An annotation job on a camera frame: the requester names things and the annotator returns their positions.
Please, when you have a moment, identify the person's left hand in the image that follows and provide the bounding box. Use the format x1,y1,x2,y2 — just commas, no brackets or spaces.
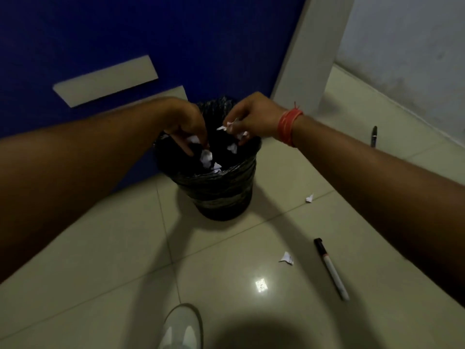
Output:
159,97,210,157

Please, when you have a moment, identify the person's right hand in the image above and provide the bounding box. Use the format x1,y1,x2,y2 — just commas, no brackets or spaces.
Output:
225,92,283,147

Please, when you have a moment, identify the person's white shoe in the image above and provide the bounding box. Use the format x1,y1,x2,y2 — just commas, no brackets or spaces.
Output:
159,304,204,349

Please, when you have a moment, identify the person's right forearm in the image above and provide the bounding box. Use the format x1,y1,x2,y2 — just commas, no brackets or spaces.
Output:
291,114,465,309

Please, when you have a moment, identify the waste bin with black liner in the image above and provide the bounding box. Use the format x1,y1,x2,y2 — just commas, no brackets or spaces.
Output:
154,95,262,222

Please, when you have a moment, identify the beige door plate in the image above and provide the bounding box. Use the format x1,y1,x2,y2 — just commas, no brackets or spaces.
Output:
53,55,159,108

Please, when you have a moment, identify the red thread wristband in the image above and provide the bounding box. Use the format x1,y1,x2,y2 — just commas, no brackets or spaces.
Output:
277,102,304,148

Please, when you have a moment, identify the beige door frame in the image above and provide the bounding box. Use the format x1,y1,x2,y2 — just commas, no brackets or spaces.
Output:
270,0,357,112

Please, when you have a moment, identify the blue door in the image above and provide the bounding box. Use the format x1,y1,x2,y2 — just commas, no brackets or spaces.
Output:
0,0,309,195

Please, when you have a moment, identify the white marker with black cap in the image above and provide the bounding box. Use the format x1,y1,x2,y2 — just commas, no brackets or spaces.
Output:
314,238,350,301

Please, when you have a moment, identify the person's left forearm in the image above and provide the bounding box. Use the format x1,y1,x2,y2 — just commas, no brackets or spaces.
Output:
0,98,165,284

